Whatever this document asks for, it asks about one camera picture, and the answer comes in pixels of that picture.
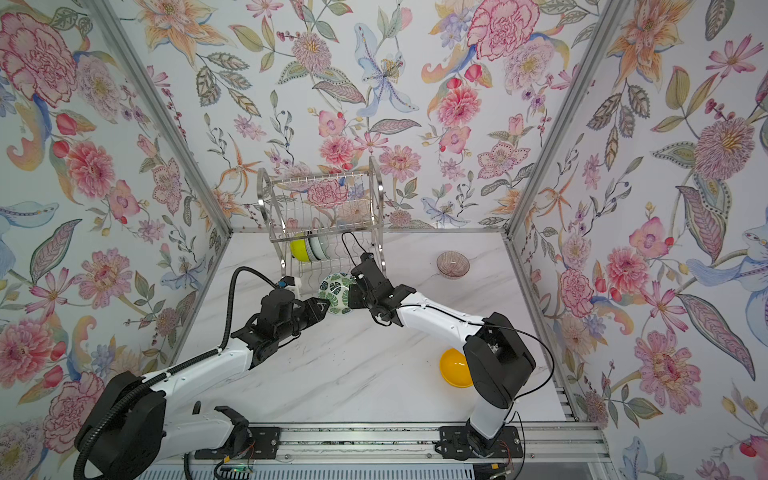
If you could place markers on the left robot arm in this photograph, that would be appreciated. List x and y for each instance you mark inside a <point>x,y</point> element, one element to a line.
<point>140,419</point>

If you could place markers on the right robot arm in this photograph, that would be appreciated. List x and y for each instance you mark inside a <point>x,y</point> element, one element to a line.
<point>499,362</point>

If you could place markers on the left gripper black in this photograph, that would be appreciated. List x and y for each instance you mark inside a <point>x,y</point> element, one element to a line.
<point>317,309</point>

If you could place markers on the dark blue patterned bowl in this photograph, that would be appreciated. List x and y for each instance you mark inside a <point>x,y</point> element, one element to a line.
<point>311,251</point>

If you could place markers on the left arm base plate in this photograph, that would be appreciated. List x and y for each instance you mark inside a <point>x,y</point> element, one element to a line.
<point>255,443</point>

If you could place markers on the lime green bowl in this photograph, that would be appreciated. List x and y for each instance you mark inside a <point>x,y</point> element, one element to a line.
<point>300,250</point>

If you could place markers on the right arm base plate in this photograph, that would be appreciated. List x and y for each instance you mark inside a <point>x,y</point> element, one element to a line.
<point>462,443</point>

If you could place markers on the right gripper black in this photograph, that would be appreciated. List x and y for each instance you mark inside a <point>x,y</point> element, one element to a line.
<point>354,296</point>

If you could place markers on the yellow bowl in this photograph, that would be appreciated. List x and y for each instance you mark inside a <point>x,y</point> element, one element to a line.
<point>454,369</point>

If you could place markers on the pale teal glass bowl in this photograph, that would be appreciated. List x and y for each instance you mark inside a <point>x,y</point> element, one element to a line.
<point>323,247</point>

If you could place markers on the pink striped bowl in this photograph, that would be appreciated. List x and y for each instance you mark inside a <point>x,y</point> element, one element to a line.
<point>453,264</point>

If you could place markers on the steel wire dish rack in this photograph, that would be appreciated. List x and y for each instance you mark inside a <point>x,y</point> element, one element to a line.
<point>347,208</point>

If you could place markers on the green leaf pattern bowl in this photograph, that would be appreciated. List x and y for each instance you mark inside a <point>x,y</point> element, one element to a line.
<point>335,288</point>

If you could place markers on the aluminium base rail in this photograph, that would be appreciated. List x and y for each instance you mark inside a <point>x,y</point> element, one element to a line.
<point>543,442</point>

